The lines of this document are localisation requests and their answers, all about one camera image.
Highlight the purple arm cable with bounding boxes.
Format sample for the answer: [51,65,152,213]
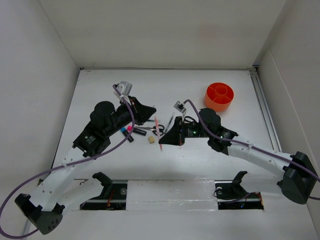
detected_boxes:
[0,84,136,237]
[183,99,320,182]

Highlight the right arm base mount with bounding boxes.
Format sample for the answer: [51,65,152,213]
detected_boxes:
[213,171,264,211]

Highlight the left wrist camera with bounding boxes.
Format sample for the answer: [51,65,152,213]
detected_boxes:
[115,81,133,96]

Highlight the front metal rail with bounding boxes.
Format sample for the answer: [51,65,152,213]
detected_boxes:
[72,177,251,208]

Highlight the orange round compartment container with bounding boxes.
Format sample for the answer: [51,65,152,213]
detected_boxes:
[204,82,235,112]

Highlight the aluminium rail right side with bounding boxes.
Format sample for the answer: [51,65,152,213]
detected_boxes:
[249,65,282,152]

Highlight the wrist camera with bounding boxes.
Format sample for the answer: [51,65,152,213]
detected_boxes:
[115,81,133,96]
[173,101,187,117]

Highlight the black handled scissors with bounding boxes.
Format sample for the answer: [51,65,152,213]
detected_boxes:
[137,124,165,136]

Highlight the tan eraser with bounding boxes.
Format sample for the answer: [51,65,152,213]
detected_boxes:
[148,136,155,144]

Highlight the black gel pen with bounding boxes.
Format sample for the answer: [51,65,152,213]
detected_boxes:
[164,112,175,134]

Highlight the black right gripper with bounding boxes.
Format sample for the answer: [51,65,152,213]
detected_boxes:
[159,116,212,146]

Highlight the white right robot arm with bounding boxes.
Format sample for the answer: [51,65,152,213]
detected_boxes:
[159,108,320,205]

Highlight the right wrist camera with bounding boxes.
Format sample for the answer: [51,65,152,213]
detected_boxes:
[173,101,187,117]

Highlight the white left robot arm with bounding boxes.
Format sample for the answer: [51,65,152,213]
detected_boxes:
[14,96,156,235]

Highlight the pink capped black highlighter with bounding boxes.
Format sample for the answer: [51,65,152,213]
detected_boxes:
[126,125,147,136]

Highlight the blue capped black highlighter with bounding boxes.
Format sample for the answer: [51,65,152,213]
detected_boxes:
[120,127,134,143]

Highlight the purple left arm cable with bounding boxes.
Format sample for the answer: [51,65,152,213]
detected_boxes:
[0,84,136,237]

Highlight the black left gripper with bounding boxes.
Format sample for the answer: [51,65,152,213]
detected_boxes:
[105,95,156,138]

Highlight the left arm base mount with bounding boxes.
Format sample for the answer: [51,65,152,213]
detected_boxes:
[79,172,128,211]

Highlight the red translucent highlighter pen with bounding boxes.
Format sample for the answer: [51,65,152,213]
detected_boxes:
[154,115,163,152]

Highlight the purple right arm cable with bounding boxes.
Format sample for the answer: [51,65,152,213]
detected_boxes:
[183,99,320,182]

